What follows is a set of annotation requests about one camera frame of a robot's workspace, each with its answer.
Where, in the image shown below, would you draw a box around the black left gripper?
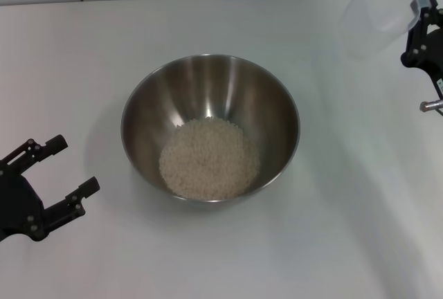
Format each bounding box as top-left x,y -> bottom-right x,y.
0,134 -> 100,243

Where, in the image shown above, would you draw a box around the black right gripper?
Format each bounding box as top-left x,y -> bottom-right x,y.
400,0 -> 443,116

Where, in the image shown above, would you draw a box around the clear plastic measuring cup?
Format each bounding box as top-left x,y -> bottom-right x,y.
342,0 -> 422,60

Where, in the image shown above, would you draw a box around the white rice grains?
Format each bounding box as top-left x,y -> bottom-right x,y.
158,116 -> 261,201

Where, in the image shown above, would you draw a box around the stainless steel mixing bowl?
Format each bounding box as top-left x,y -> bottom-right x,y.
120,53 -> 301,203

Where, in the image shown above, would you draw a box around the right gripper cable with connector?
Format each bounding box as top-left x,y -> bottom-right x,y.
419,100 -> 443,113

